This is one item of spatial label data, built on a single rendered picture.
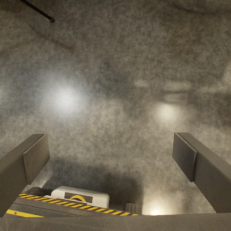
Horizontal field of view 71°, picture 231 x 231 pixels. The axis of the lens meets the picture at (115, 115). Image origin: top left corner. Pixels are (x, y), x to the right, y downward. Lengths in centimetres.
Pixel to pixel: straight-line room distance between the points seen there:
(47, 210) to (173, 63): 91
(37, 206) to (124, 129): 51
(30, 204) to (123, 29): 100
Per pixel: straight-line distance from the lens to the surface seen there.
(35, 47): 123
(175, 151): 16
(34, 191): 93
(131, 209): 81
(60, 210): 66
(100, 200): 81
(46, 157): 17
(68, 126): 96
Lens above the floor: 88
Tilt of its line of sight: 79 degrees down
